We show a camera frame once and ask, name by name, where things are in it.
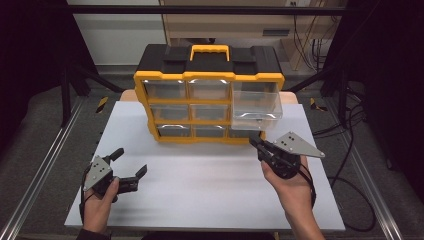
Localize yellow black tape strip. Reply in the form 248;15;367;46
308;97;328;113
95;96;110;115

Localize person's right hand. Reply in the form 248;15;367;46
260;155;317;216

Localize beige wooden desk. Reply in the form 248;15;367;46
159;0;348;72

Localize black metal stand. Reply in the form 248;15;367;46
59;63;125;128
285;63;352;128

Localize yellow black drawer organizer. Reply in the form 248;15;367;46
133;44;286;145

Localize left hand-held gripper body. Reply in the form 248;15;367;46
82;154;140;204

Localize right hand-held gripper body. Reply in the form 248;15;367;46
257;131;326;180

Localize hanging cable bundle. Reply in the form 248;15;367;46
292;14;335;72

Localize black horizontal frame bar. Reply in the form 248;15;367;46
66;4;348;16

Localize black floor cables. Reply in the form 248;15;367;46
312;84;368;143

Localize aluminium floor rail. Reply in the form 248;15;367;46
323;99;405;240
0;96;85;240

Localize person's left hand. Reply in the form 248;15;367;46
82;176;121;235

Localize grid of clear drawers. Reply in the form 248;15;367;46
142;79;264;139

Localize white panel board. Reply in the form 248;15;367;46
66;0;168;66

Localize right hand-held gripper black cable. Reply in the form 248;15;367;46
298;164;377;233

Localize clear plastic drawer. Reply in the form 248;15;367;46
230;82;284;131

